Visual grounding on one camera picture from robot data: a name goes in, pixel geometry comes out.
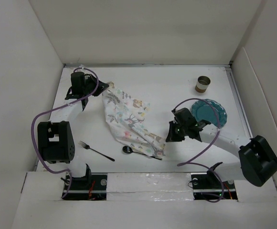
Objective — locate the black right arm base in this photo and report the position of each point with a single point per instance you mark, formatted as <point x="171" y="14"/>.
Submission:
<point x="209" y="187"/>

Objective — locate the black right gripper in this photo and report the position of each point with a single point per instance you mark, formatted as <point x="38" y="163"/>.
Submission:
<point x="171" y="137"/>

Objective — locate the animal print cloth placemat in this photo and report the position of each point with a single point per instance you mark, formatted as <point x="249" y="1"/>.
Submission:
<point x="125" y="116"/>

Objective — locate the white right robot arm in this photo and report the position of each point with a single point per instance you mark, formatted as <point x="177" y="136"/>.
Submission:
<point x="258" y="161"/>

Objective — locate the black slotted spoon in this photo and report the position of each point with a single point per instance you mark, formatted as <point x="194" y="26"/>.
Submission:
<point x="129" y="150"/>

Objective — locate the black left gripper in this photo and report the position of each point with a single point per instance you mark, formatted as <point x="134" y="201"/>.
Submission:
<point x="101" y="87"/>

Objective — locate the black fork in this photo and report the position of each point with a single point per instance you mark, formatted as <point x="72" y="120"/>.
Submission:
<point x="87" y="147"/>

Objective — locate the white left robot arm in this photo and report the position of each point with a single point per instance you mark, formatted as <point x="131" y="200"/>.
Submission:
<point x="56" y="147"/>

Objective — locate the teal scalloped plate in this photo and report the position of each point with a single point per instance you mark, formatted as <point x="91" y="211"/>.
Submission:
<point x="211" y="111"/>

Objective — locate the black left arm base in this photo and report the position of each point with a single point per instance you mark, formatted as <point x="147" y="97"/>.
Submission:
<point x="90" y="187"/>

